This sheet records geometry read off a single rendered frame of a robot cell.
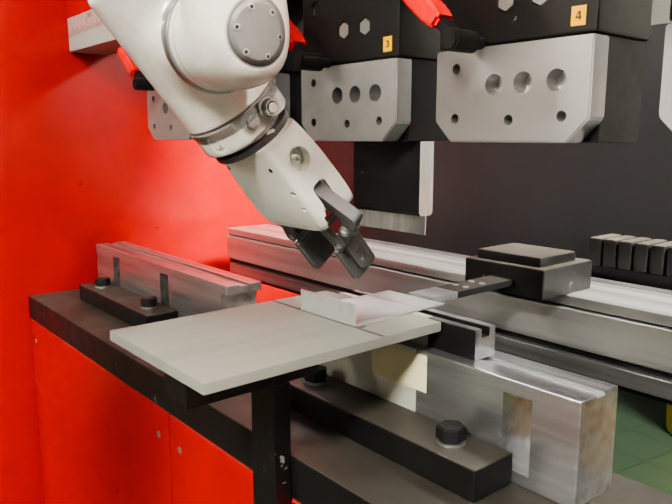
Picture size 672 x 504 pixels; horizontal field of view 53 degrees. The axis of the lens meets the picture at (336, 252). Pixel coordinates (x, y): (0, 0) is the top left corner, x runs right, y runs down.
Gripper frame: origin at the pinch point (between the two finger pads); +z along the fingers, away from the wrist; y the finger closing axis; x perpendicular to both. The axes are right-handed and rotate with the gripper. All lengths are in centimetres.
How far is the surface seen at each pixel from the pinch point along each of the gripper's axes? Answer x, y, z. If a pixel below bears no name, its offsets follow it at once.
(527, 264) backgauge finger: -18.6, -3.4, 21.1
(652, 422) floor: -107, 69, 229
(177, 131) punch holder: -10.6, 40.8, -6.9
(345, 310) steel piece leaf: 4.3, -2.9, 3.2
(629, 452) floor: -81, 62, 207
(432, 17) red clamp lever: -13.6, -12.0, -15.9
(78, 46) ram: -21, 81, -19
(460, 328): -0.8, -10.6, 9.6
